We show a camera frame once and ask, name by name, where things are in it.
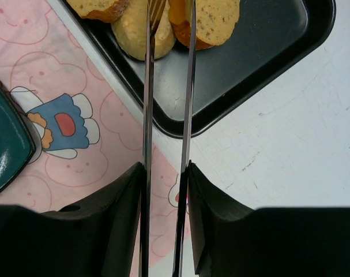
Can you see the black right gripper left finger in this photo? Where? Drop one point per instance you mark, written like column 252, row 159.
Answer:
column 94, row 236

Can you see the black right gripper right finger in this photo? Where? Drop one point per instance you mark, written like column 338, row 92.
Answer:
column 231, row 239

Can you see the crusty speckled bread slice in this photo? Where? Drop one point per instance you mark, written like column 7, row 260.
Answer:
column 215, row 21

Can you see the steel serving tongs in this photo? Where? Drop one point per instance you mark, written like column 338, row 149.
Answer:
column 150, row 135

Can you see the pink bunny placemat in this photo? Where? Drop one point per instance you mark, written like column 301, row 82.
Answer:
column 85, row 137

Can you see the dark teal square plate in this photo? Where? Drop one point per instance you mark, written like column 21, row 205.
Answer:
column 17, row 146

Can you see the black baking tray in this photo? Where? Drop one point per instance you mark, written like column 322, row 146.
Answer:
column 269, row 38

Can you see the small pale round bun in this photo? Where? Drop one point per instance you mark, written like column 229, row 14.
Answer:
column 130, row 31

